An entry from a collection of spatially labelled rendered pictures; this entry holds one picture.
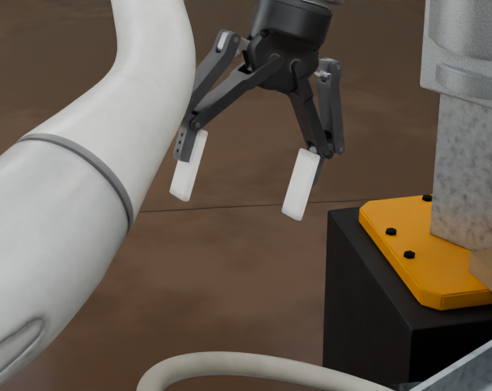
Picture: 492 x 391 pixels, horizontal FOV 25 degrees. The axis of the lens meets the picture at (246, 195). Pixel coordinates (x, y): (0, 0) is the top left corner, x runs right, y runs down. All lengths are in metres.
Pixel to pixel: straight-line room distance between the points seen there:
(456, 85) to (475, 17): 0.17
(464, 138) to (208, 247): 1.91
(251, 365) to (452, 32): 1.15
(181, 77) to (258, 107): 4.82
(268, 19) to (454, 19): 1.38
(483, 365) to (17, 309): 1.05
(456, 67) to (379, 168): 2.53
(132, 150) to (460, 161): 1.88
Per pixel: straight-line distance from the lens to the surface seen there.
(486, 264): 2.52
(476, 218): 2.64
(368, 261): 2.68
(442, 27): 2.46
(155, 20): 0.88
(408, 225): 2.78
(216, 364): 1.45
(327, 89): 1.14
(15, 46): 6.74
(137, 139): 0.78
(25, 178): 0.73
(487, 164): 2.57
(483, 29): 2.40
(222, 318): 3.86
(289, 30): 1.08
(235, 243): 4.34
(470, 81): 2.47
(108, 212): 0.74
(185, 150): 1.07
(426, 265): 2.60
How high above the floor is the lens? 2.02
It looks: 25 degrees down
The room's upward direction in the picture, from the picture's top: straight up
